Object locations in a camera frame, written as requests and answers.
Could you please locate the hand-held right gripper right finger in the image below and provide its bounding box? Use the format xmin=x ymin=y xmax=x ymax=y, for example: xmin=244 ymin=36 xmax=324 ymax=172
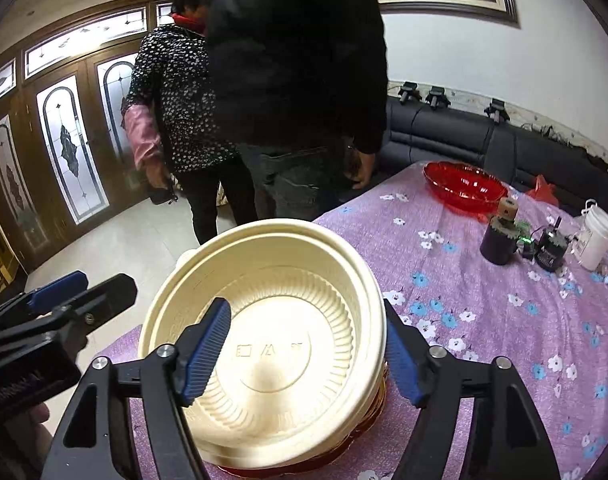
xmin=383 ymin=301 xmax=562 ymax=480

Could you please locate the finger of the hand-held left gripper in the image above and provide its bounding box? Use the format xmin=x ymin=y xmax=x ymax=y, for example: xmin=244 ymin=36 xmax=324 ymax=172
xmin=39 ymin=274 xmax=138 ymax=356
xmin=0 ymin=270 xmax=89 ymax=322

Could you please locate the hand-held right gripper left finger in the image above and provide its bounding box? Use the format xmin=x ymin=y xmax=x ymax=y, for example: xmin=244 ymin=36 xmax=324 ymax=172
xmin=49 ymin=297 xmax=233 ymax=480

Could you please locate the cream plastic bowl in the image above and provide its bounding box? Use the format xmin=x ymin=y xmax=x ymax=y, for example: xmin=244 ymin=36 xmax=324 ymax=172
xmin=138 ymin=219 xmax=388 ymax=461
xmin=196 ymin=355 xmax=388 ymax=472

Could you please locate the person's left hand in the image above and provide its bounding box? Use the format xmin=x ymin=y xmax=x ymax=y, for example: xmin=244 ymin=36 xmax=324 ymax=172
xmin=28 ymin=402 xmax=53 ymax=461

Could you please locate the purple floral tablecloth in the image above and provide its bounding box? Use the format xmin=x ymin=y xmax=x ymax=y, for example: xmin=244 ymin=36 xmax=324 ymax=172
xmin=96 ymin=162 xmax=608 ymax=480

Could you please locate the small black bag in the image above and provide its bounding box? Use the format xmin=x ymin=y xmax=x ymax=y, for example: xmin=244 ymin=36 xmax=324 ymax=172
xmin=149 ymin=184 xmax=180 ymax=207

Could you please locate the wooden glass-panel door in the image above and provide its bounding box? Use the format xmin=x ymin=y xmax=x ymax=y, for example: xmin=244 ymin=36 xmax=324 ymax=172
xmin=0 ymin=0 xmax=181 ymax=281

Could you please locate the green-lit small device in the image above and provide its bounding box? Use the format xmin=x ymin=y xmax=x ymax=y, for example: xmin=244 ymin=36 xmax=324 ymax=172
xmin=515 ymin=220 xmax=534 ymax=260

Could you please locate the red ribbed bowl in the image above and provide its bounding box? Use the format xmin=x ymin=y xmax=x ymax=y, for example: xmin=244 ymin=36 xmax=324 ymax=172
xmin=423 ymin=161 xmax=509 ymax=214

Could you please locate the small black device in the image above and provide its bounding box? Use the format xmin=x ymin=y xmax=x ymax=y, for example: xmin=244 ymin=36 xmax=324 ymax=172
xmin=534 ymin=217 xmax=571 ymax=274

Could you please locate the red plastic bag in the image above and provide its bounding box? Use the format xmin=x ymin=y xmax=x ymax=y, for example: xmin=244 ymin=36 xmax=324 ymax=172
xmin=526 ymin=175 xmax=560 ymax=207

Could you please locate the white plastic jar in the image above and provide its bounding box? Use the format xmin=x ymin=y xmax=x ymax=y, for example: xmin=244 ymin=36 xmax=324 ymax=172
xmin=575 ymin=200 xmax=608 ymax=271

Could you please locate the black leather sofa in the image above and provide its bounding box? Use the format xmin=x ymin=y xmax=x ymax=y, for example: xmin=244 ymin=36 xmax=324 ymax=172
xmin=373 ymin=95 xmax=608 ymax=221

